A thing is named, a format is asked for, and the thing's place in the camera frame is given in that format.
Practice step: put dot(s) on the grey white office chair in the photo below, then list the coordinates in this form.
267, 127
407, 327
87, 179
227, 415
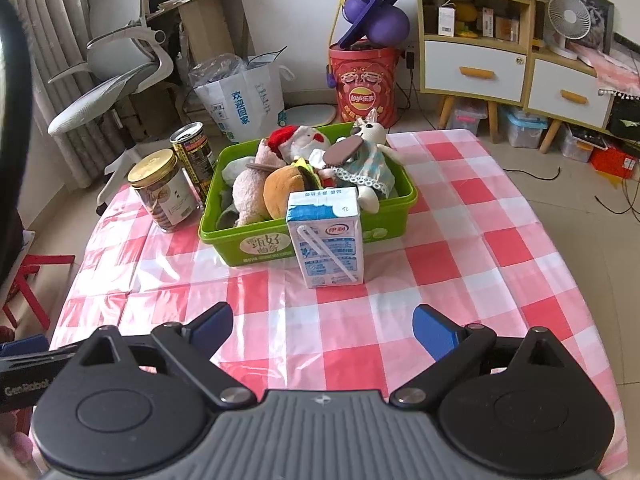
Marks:
100, 95

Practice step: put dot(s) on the tall wooden shelf cabinet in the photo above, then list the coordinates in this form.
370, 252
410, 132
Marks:
470, 70

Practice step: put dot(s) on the red stool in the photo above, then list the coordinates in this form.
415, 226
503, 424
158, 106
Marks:
35, 300

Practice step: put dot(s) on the rabbit doll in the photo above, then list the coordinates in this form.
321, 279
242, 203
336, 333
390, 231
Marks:
372, 132

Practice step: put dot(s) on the santa claus plush toy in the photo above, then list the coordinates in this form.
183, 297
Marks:
282, 137

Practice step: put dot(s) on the tin can with pull tab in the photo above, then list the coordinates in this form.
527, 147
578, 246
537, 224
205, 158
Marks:
195, 155

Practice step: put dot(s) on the pink plastic sheet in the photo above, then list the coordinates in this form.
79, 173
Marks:
615, 70

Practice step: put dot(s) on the black power adapter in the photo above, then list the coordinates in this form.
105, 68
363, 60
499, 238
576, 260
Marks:
410, 60

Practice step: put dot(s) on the white desk fan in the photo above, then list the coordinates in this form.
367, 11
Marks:
567, 17

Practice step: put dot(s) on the yellow toy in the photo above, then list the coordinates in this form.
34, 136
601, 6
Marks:
465, 12

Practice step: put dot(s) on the red white checkered tablecloth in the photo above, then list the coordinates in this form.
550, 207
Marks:
500, 260

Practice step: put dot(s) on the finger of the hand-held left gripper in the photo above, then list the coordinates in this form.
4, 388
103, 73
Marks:
25, 347

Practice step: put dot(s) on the low wooden drawer cabinet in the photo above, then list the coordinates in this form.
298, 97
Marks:
550, 80

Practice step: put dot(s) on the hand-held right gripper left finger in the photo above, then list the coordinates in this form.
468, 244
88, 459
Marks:
212, 327

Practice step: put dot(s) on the person's left hand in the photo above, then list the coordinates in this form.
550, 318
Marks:
20, 450

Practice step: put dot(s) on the white paper bag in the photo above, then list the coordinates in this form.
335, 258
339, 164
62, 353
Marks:
245, 100

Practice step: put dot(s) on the wooden desk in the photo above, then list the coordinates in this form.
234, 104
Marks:
210, 20

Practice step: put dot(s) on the cookie jar with gold lid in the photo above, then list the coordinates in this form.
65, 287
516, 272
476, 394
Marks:
165, 200

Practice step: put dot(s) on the clear storage box pink contents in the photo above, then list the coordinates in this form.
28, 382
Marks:
467, 117

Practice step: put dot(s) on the clear plastic bag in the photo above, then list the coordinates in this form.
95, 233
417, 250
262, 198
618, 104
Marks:
220, 67

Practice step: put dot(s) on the white cloth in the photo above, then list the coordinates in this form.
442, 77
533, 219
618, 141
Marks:
235, 170

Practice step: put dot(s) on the small white carton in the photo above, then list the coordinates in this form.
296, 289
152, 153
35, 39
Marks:
446, 21

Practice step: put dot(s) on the dark picture frame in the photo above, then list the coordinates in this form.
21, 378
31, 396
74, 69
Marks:
600, 10

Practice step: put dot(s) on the pink plush toy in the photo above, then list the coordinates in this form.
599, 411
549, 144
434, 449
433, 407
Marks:
247, 187

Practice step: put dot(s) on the green plastic bin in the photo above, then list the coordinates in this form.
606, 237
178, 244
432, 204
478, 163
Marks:
220, 240

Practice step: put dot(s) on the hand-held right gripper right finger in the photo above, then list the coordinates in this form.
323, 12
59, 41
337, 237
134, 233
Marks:
435, 330

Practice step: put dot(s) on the small clear storage box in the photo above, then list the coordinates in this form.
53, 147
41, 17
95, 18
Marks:
577, 145

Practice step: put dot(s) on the black bag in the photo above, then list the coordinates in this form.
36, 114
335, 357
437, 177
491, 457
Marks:
625, 117

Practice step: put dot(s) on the white floor scale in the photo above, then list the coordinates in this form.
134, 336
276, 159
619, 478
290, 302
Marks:
310, 112

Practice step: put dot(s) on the red box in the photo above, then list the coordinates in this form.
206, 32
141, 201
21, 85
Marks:
612, 160

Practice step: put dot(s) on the purple jump ball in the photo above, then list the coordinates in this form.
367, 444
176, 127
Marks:
387, 25

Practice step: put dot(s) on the grey curtain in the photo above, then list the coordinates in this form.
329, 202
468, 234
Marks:
55, 10

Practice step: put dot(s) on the burger plush toy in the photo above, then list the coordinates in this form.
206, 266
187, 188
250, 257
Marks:
282, 185

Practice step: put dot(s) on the blue white milk carton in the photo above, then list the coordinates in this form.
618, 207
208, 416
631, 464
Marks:
330, 255

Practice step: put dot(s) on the red printed bucket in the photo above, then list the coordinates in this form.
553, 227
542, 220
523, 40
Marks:
365, 90

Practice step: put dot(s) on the blue lidded storage box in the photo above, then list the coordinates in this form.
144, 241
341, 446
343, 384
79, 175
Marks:
525, 125

